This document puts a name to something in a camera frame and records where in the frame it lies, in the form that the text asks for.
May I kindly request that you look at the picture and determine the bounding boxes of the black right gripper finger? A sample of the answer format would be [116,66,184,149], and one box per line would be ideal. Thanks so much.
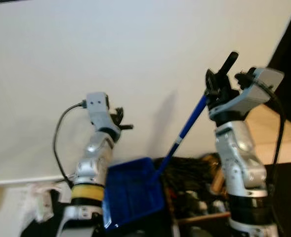
[219,51,239,76]

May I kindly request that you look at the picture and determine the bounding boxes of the black floor mat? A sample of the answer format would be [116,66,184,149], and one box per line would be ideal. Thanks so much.
[265,162,291,237]

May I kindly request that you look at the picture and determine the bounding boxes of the wooden box with dark clutter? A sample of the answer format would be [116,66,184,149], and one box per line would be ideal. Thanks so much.
[154,154,232,237]

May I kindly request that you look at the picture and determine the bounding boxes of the crumpled white cloth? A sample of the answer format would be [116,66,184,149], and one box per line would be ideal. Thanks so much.
[21,181,63,224]

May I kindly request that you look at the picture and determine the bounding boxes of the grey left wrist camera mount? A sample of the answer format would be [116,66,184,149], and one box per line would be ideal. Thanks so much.
[84,92,122,142]

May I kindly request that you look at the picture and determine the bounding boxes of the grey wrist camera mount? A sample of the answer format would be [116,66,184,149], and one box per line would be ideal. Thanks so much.
[209,67,286,120]
[84,92,122,142]

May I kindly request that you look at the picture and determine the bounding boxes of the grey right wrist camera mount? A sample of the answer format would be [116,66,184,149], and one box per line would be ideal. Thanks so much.
[209,67,286,120]

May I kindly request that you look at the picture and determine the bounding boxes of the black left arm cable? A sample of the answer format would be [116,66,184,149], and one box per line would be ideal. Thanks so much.
[52,102,87,189]

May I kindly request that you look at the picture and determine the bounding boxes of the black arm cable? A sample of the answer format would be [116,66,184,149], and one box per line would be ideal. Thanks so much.
[256,81,287,237]
[52,102,87,189]

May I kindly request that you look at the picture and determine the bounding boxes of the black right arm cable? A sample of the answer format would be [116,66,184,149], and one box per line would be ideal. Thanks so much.
[256,81,287,237]

